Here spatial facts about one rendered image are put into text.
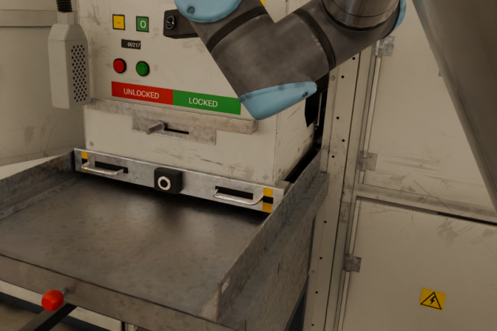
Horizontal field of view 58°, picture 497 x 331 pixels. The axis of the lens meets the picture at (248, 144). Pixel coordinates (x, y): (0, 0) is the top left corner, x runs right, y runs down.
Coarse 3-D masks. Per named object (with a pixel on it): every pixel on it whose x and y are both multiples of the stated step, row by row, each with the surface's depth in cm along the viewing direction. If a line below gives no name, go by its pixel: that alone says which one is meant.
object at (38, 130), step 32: (0, 0) 112; (32, 0) 117; (0, 32) 114; (32, 32) 119; (0, 64) 116; (32, 64) 121; (0, 96) 118; (32, 96) 124; (0, 128) 120; (32, 128) 126; (64, 128) 132; (0, 160) 119
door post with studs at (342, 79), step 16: (352, 64) 116; (336, 80) 119; (352, 80) 117; (336, 96) 119; (352, 96) 118; (336, 112) 121; (336, 128) 122; (336, 144) 123; (336, 160) 124; (336, 176) 125; (336, 192) 127; (336, 208) 128; (336, 224) 129; (320, 256) 134; (320, 272) 135; (320, 288) 137; (320, 304) 138; (320, 320) 140
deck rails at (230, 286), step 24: (48, 168) 105; (72, 168) 113; (312, 168) 117; (0, 192) 94; (24, 192) 100; (48, 192) 104; (288, 192) 96; (0, 216) 92; (288, 216) 99; (264, 240) 83; (240, 264) 72; (216, 288) 73; (240, 288) 74; (216, 312) 66
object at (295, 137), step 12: (288, 0) 85; (300, 0) 92; (288, 12) 85; (288, 108) 97; (300, 108) 108; (84, 120) 109; (288, 120) 99; (300, 120) 110; (84, 132) 110; (180, 132) 102; (288, 132) 101; (300, 132) 112; (312, 132) 126; (288, 144) 102; (300, 144) 114; (312, 144) 129; (276, 156) 94; (288, 156) 104; (300, 156) 116; (276, 168) 95; (288, 168) 106; (276, 180) 97
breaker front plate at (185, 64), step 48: (96, 0) 99; (144, 0) 95; (96, 48) 102; (144, 48) 98; (192, 48) 94; (96, 96) 106; (96, 144) 110; (144, 144) 105; (192, 144) 100; (240, 144) 96
